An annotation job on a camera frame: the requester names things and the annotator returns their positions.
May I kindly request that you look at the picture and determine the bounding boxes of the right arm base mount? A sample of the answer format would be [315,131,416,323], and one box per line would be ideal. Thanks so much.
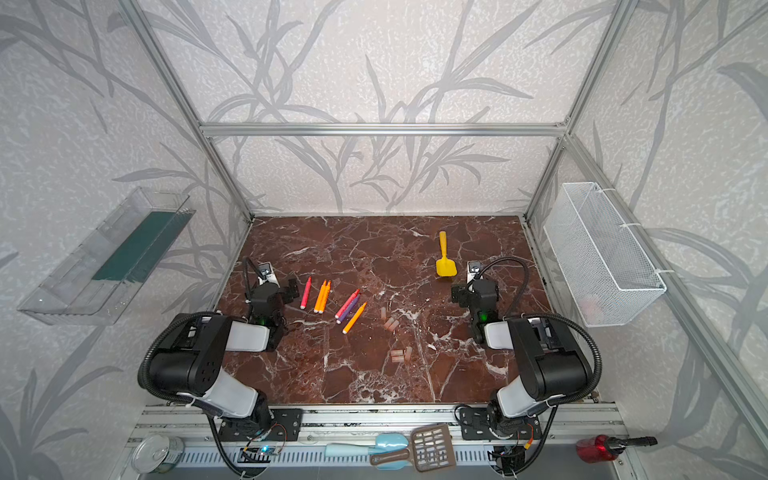
[453,404,542,442]

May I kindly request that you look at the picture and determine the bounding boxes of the orange highlighter right of pair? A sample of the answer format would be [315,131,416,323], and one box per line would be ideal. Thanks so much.
[318,280,332,314]

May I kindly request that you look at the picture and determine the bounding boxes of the pink highlighter middle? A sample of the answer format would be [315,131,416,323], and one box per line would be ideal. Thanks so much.
[334,289,360,323]

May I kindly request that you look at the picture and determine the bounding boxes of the silver tape roll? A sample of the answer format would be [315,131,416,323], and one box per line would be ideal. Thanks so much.
[130,434,185,474]

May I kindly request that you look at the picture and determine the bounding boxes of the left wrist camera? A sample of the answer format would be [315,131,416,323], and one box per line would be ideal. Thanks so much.
[256,262,279,285]

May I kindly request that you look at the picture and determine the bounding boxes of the orange highlighter of pair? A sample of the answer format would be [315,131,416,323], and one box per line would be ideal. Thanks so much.
[313,280,327,313]
[318,280,332,314]

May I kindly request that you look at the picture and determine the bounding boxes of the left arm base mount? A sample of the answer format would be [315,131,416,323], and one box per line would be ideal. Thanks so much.
[218,408,303,442]

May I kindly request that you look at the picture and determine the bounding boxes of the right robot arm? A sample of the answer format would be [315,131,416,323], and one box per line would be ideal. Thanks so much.
[451,279,603,425]

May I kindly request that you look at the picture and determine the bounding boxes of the light blue brush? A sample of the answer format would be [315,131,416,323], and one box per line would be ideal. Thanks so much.
[324,433,409,458]

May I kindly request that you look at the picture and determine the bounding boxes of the yellow plastic scoop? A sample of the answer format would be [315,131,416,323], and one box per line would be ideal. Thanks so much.
[435,231,457,278]

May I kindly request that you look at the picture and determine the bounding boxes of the pink highlighter far left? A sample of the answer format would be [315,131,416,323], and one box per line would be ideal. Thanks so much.
[300,275,313,310]

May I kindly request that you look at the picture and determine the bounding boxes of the brown slotted litter scoop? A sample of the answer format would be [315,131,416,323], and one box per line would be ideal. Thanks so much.
[369,423,457,473]

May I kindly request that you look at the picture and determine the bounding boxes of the orange highlighter lone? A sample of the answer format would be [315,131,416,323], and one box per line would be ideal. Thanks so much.
[342,302,367,335]

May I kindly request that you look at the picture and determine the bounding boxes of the pink highlighter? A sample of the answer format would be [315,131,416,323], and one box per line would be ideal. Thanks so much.
[334,289,360,323]
[300,275,313,310]

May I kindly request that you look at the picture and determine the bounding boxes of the white wire basket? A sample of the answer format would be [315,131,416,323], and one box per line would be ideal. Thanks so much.
[544,182,667,327]

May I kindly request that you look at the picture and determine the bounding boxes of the red bottle black nozzle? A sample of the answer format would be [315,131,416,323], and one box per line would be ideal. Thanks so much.
[576,435,658,464]

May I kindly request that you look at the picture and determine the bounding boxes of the orange highlighter left of pair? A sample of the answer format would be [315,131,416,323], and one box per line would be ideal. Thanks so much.
[313,280,327,313]

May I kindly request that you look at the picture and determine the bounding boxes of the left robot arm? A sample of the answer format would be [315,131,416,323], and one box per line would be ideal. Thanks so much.
[137,278,300,430]

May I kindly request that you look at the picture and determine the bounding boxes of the aluminium front rail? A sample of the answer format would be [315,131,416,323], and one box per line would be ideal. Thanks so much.
[126,403,629,447]

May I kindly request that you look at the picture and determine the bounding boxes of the purple highlighter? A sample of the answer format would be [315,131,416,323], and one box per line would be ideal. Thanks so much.
[336,293,360,324]

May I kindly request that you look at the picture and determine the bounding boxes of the clear plastic wall tray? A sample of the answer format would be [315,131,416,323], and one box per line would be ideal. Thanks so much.
[18,187,196,326]

